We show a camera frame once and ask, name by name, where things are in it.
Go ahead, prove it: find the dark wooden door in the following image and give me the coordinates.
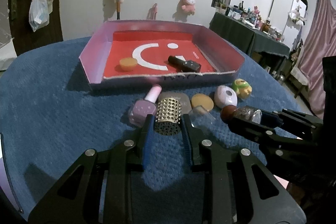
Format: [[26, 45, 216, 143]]
[[8, 0, 63, 56]]

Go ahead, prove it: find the pink curtain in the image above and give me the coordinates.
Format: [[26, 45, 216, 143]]
[[298, 0, 335, 119]]

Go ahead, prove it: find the white refrigerator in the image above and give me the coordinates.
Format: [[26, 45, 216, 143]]
[[269, 0, 306, 48]]

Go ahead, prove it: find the grey perfume bottle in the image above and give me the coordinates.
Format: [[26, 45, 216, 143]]
[[158, 92, 192, 114]]

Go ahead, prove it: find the black nail polish bottle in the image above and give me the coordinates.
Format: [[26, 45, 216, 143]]
[[168, 56, 201, 73]]

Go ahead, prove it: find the red Miniso paper bag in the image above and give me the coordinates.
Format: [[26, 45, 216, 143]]
[[103, 31, 216, 80]]

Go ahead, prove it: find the orange round puff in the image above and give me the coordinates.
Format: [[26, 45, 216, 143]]
[[119, 57, 138, 72]]

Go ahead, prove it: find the dark green covered table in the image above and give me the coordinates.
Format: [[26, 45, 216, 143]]
[[210, 12, 290, 68]]

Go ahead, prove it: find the green yellow toy figure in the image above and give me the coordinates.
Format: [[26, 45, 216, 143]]
[[231, 79, 252, 100]]

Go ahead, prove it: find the pink cardboard tray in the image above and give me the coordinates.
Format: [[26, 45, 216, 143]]
[[79, 20, 245, 89]]

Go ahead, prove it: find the purple nail polish bottle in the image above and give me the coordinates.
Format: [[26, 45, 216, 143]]
[[128, 85, 162, 127]]

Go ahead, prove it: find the white plastic bag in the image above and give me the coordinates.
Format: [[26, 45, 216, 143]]
[[29, 0, 50, 32]]

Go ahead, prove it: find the gold perforated cylinder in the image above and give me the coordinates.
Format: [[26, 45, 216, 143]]
[[154, 98, 182, 136]]

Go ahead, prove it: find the clear glass bottle red cap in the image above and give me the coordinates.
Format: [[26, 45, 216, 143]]
[[220, 105, 263, 124]]

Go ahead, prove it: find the pink rounded square case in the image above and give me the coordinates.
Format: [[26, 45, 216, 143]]
[[214, 85, 238, 109]]

